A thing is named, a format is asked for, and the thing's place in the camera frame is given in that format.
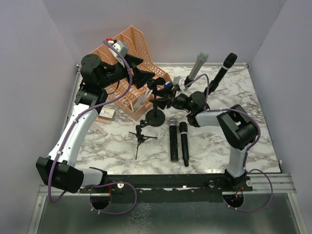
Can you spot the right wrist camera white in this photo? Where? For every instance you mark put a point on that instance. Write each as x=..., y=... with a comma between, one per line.
x=176, y=83

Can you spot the black microphone silver grille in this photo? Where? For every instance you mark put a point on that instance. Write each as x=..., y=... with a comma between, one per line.
x=173, y=139

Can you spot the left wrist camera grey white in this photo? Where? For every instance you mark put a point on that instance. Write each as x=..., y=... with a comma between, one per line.
x=119, y=45

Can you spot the peach plastic file organizer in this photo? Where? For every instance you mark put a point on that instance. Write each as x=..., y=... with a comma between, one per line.
x=136, y=102

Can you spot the blue white eraser box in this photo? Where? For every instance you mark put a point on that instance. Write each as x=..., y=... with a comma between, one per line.
x=167, y=84

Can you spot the yellow capped pen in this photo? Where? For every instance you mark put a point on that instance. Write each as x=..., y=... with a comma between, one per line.
x=102, y=120

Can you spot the white remote red button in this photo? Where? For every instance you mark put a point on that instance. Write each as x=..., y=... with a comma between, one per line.
x=107, y=113

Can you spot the black microphone grey band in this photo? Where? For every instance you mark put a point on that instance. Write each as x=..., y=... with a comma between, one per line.
x=227, y=64

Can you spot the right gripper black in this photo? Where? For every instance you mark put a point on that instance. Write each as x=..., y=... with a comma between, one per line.
x=168, y=98

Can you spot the black microphone white band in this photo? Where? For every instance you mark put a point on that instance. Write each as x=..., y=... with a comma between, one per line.
x=184, y=142

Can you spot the small black tripod stand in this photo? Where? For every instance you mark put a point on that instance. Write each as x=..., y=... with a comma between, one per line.
x=141, y=138

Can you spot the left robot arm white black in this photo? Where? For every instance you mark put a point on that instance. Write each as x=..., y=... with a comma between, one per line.
x=58, y=168

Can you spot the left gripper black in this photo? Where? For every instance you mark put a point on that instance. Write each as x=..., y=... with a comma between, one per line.
x=130, y=69

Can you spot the black mounting base bar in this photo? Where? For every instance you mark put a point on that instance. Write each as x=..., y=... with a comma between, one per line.
x=169, y=188

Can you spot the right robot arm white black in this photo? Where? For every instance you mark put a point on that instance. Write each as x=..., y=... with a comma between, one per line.
x=240, y=130

